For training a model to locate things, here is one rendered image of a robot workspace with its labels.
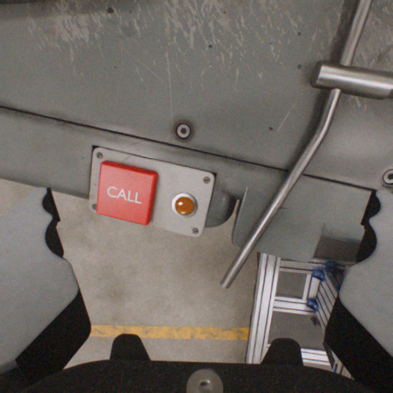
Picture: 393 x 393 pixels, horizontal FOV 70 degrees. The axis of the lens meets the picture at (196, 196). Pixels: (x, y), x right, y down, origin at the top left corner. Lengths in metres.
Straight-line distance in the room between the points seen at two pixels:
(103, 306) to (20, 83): 1.95
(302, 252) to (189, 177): 0.15
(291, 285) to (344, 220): 1.33
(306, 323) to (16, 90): 1.70
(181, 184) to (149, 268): 1.62
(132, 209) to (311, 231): 0.19
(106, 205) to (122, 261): 1.62
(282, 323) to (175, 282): 0.68
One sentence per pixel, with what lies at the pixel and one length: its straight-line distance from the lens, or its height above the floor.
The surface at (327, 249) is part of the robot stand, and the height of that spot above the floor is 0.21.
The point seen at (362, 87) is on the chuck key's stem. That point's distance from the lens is 0.28.
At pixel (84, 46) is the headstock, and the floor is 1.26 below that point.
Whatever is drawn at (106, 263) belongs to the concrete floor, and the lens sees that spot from 1.99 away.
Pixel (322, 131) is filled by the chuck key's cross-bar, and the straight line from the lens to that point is 0.28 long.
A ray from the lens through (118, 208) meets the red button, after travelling 0.32.
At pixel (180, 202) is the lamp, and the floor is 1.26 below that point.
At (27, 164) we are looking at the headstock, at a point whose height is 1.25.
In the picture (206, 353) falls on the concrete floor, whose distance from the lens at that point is 2.26.
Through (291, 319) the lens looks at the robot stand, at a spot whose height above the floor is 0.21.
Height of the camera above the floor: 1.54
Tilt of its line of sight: 71 degrees down
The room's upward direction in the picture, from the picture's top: 158 degrees counter-clockwise
